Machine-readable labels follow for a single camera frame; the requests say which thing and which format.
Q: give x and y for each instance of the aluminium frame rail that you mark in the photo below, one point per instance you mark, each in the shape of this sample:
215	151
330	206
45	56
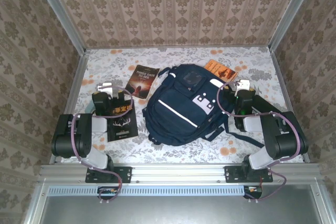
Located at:
178	174

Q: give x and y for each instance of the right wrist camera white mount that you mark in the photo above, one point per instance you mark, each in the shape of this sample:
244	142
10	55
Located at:
244	83

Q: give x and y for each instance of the aluminium side rail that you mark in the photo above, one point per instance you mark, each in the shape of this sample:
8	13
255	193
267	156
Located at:
71	103
284	90

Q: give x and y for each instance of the black book yellow title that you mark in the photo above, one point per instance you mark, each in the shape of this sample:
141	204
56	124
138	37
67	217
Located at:
123	127

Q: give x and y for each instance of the orange paperback book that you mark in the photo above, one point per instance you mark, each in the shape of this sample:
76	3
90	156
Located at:
220	70

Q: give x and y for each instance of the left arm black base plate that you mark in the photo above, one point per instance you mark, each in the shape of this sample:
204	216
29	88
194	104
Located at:
126	174

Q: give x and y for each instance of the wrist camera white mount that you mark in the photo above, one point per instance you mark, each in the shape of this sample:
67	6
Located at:
106	87
244	83

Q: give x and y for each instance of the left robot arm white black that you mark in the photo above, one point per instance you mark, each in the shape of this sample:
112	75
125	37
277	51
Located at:
63	142

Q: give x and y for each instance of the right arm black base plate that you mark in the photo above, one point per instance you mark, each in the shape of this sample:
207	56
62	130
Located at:
231	174

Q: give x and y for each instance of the dark brown paperback book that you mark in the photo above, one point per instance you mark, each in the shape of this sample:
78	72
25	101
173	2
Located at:
141	82

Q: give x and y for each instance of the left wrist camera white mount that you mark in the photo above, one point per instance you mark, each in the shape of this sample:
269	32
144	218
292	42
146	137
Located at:
106	87

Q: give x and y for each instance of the sheet metal panel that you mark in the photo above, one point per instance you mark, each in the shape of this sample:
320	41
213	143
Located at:
170	211

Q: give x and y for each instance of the floral tablecloth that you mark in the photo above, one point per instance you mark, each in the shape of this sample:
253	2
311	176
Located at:
183	153

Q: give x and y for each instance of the aluminium corner post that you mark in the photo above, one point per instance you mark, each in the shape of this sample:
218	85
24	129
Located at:
292	11
61	11

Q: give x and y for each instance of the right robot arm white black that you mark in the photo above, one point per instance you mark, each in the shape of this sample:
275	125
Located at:
283	142

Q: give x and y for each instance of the navy blue backpack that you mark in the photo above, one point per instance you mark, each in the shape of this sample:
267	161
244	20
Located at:
178	108

